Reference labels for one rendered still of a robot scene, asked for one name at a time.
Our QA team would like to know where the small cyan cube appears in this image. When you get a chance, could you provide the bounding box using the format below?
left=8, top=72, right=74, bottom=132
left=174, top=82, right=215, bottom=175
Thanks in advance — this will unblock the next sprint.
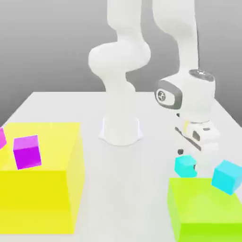
left=211, top=159, right=242, bottom=196

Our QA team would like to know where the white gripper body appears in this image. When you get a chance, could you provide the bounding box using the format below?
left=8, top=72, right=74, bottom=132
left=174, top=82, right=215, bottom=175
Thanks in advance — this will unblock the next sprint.
left=174, top=126, right=220, bottom=178

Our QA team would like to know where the small purple cube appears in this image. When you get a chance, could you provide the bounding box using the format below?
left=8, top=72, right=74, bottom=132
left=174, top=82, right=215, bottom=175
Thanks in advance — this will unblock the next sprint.
left=13, top=134, right=43, bottom=170

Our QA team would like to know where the large lime green box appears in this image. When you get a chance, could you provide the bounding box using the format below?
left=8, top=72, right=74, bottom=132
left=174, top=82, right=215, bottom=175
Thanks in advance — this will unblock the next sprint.
left=167, top=177, right=242, bottom=242

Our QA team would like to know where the small magenta cube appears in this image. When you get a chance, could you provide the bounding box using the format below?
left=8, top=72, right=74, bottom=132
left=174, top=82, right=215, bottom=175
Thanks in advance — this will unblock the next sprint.
left=0, top=127, right=8, bottom=150

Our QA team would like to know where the small turquoise cube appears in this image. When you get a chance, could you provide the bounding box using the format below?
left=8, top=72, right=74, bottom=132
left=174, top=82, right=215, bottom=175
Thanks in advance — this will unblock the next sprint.
left=174, top=155, right=198, bottom=179

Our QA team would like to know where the large yellow box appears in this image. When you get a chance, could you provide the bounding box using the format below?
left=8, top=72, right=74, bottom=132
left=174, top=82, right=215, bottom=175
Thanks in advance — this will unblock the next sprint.
left=0, top=122, right=85, bottom=235

